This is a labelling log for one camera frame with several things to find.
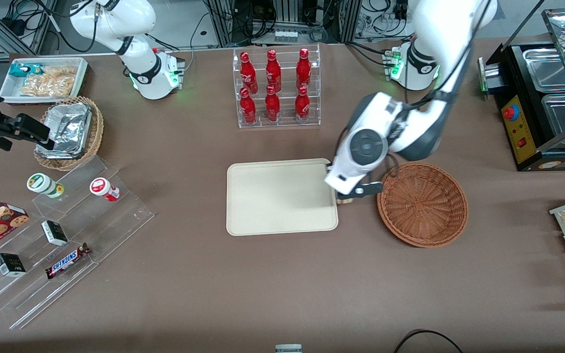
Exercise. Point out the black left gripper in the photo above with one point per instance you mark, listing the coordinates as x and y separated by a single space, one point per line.
329 164

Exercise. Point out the triangular sandwich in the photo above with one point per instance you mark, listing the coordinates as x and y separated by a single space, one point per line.
345 200

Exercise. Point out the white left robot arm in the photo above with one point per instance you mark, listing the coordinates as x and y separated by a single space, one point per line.
429 29

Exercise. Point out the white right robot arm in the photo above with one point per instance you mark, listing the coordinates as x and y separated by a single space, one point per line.
150 73

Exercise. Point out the light wicker basket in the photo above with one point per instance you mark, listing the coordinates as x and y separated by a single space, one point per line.
97 127

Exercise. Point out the beige plastic tray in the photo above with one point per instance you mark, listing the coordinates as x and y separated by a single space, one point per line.
281 197

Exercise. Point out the brown wicker basket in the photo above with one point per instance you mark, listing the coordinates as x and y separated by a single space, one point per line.
424 206

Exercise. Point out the aluminium foil container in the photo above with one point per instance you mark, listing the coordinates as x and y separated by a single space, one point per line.
69 127

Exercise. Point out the white snack bin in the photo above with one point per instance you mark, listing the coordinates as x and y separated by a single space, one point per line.
10 90

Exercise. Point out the clear bag of chips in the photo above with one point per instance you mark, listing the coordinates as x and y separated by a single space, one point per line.
49 83

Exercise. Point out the green lidded cup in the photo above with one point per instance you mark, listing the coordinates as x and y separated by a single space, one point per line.
42 184

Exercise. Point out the teal snack packet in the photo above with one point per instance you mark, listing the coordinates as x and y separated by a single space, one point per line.
20 69

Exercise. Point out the red lidded cup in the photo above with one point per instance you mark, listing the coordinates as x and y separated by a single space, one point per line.
102 188

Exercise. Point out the clear acrylic bottle rack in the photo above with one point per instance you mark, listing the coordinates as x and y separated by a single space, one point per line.
280 125

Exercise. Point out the red soda bottle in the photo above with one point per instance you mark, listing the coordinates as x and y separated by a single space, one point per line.
273 68
248 108
272 105
303 66
302 105
248 71

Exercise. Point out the small black box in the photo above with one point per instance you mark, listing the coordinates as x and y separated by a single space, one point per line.
54 233
10 264

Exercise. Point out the clear acrylic stepped shelf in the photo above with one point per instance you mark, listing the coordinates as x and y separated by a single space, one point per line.
111 225

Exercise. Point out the Snickers chocolate bar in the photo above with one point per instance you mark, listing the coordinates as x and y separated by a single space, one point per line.
66 261

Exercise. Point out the grey white device edge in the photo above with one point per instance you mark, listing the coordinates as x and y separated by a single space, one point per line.
288 349

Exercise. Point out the white power strip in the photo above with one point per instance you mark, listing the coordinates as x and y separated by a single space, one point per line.
286 36

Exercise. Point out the black hot dog roller machine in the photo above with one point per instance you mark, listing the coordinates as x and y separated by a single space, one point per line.
520 137

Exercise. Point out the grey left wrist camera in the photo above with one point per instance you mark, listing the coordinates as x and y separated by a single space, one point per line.
371 189

